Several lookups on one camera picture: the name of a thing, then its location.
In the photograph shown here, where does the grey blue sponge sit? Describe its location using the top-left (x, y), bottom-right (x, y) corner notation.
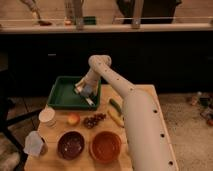
top-left (81, 86), bottom-right (93, 97)

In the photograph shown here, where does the green plastic tray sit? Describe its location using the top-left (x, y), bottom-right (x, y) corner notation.
top-left (47, 76), bottom-right (101, 110)

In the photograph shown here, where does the dark background cabinet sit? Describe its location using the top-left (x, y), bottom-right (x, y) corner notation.
top-left (0, 31), bottom-right (213, 96)

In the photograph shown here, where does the translucent plastic container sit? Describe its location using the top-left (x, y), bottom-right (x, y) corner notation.
top-left (24, 131), bottom-right (48, 157)

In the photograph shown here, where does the green cucumber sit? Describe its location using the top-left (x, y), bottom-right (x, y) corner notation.
top-left (109, 98), bottom-right (122, 116)

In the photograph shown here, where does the purple bowl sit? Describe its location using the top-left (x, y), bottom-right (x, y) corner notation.
top-left (57, 131), bottom-right (85, 160)

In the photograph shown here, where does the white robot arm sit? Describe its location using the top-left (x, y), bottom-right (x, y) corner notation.
top-left (75, 55), bottom-right (178, 171)

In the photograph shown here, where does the yellow banana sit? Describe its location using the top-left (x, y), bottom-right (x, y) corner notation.
top-left (108, 110), bottom-right (124, 127)

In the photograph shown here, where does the orange peach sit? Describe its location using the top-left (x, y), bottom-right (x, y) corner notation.
top-left (67, 113), bottom-right (80, 126)

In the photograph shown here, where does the orange bowl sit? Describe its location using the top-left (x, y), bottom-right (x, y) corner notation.
top-left (89, 131), bottom-right (121, 164)

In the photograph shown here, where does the red grapes bunch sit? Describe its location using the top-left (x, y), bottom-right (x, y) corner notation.
top-left (83, 113), bottom-right (106, 129)

